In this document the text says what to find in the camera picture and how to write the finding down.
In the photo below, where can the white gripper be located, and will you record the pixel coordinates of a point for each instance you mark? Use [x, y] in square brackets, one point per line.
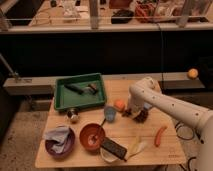
[134, 108]

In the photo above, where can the dark red grape bunch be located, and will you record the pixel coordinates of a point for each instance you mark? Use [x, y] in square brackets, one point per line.
[139, 117]

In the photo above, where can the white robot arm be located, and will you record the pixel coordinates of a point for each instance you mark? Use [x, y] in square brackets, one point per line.
[147, 90]

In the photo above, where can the blue plastic cup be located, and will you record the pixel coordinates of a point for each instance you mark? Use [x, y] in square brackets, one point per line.
[109, 113]

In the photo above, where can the blue sponge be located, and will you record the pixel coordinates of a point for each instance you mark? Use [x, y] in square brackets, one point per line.
[147, 106]

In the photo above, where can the orange round fruit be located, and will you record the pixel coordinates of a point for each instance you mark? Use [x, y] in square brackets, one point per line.
[119, 105]

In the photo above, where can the pale yellow banana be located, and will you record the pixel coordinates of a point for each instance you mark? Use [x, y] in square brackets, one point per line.
[135, 148]

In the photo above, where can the orange carrot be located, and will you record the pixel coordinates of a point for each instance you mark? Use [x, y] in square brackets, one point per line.
[158, 136]

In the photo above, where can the black rectangular remote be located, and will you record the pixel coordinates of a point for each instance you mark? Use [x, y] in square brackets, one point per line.
[114, 148]

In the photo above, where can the small brown block toy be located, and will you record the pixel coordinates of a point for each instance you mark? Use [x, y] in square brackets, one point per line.
[92, 88]

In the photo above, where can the green plastic tray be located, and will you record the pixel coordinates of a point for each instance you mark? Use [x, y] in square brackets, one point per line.
[65, 99]

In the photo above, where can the red bowl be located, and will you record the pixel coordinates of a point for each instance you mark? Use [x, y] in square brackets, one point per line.
[91, 136]

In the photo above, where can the metal round tin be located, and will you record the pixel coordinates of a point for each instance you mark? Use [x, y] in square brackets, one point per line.
[72, 114]

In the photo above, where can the orange ball on ledge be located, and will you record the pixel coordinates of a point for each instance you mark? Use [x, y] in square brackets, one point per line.
[192, 73]

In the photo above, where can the purple bowl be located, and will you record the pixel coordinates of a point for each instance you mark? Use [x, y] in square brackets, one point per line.
[69, 145]

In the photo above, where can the grey blue cloth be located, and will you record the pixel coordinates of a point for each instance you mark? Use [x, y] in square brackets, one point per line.
[59, 135]

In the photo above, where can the black basket on shelf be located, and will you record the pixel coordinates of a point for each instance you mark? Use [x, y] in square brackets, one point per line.
[122, 16]

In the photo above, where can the red object on shelf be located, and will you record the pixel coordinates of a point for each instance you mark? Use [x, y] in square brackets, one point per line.
[144, 12]

